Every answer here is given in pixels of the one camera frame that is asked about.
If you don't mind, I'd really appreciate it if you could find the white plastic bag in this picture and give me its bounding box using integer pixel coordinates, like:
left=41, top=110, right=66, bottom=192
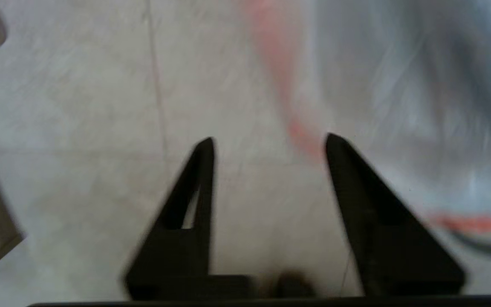
left=241, top=0, right=491, bottom=239

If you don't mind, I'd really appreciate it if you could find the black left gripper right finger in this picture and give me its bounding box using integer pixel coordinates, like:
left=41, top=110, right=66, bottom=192
left=324, top=133, right=467, bottom=297

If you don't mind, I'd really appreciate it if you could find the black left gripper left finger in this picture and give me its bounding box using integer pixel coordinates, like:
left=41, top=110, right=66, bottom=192
left=123, top=136, right=253, bottom=300

